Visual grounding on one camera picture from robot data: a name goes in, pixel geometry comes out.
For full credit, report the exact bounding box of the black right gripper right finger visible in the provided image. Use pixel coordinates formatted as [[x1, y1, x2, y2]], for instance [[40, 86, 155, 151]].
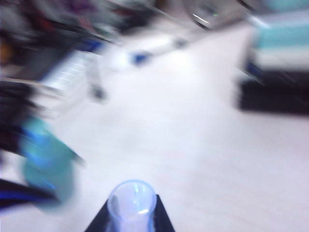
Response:
[[151, 194, 176, 232]]

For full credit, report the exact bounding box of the white flat box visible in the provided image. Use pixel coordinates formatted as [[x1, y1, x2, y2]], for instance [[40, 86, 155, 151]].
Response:
[[40, 49, 98, 99]]

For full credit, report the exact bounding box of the white spine book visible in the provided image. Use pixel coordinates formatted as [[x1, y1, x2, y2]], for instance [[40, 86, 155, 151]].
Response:
[[254, 48, 309, 72]]

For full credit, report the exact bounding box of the white adapter blue connector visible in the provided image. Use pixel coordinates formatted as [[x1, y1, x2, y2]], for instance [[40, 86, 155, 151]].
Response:
[[126, 35, 188, 65]]

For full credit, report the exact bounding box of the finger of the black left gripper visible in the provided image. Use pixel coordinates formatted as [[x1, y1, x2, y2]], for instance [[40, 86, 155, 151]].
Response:
[[0, 178, 59, 206]]

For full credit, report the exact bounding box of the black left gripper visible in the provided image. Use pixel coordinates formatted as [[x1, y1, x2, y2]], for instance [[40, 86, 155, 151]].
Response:
[[0, 82, 86, 166]]

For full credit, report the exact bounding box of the teal spray bottle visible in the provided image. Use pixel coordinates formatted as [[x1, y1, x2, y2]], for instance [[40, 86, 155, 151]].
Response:
[[20, 116, 76, 210]]

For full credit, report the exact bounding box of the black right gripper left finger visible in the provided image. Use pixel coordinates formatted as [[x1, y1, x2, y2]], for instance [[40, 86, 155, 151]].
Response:
[[84, 200, 113, 232]]

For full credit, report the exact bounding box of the clear plastic sprayer lid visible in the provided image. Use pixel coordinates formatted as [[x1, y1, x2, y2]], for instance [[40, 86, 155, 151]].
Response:
[[107, 179, 157, 232]]

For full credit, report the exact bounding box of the black HDMI cable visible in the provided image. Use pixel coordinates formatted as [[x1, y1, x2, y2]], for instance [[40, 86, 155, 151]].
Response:
[[88, 61, 108, 103]]

